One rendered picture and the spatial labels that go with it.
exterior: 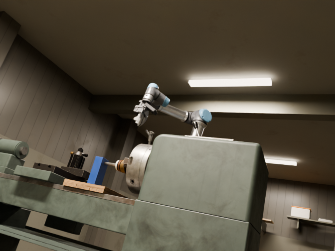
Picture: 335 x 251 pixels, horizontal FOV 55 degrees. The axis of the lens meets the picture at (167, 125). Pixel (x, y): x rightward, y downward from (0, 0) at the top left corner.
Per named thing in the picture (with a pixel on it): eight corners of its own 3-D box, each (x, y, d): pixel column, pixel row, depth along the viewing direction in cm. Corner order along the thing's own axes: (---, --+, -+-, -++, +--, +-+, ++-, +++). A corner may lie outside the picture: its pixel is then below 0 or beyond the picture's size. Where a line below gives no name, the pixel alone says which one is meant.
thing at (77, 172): (89, 180, 226) (92, 173, 228) (82, 176, 218) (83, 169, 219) (67, 176, 235) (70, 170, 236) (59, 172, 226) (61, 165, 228)
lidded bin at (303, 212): (310, 221, 777) (311, 211, 785) (309, 218, 748) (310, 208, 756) (291, 218, 798) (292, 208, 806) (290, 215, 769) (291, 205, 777)
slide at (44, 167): (90, 189, 235) (92, 183, 236) (53, 172, 198) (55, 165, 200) (72, 185, 242) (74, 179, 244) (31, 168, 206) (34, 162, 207)
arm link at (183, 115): (193, 116, 275) (145, 95, 250) (202, 113, 266) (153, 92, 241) (191, 129, 271) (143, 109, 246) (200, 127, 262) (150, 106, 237)
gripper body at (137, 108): (136, 118, 225) (142, 104, 231) (147, 119, 222) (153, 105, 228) (132, 111, 219) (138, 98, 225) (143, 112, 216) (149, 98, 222)
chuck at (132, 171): (158, 195, 209) (165, 148, 214) (135, 196, 181) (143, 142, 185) (146, 193, 213) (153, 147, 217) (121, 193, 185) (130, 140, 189)
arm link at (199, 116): (184, 176, 245) (202, 115, 266) (196, 175, 233) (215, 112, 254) (172, 170, 240) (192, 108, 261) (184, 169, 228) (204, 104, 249)
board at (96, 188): (130, 205, 212) (132, 199, 214) (102, 192, 182) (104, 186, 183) (94, 197, 225) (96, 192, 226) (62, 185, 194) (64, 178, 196)
